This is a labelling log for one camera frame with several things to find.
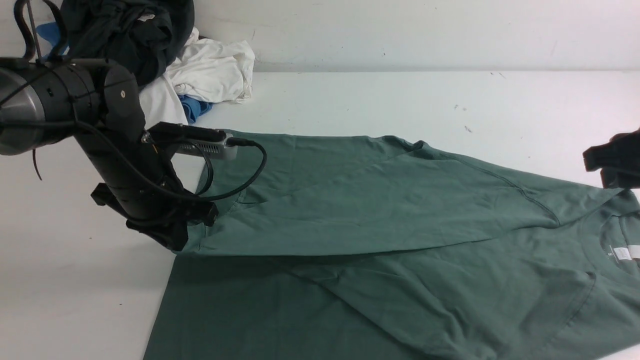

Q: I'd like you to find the green long-sleeve top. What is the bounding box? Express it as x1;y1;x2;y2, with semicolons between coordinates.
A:
143;131;640;360

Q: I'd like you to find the blue crumpled garment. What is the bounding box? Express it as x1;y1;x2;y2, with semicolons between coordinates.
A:
35;21;213;124

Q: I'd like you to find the dark green crumpled garment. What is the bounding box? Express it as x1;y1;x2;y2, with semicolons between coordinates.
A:
61;0;195;88

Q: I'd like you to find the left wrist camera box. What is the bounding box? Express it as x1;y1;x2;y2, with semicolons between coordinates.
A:
141;121;238;161

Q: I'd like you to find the black left camera cable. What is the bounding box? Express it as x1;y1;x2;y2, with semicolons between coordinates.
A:
75;120;268;203

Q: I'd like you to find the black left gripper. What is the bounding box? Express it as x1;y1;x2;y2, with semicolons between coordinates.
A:
75;120;218;251

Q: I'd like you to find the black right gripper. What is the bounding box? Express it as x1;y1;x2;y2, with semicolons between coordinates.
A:
583;130;640;190

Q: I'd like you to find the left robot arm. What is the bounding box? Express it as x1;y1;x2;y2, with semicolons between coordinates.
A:
0;58;224;251

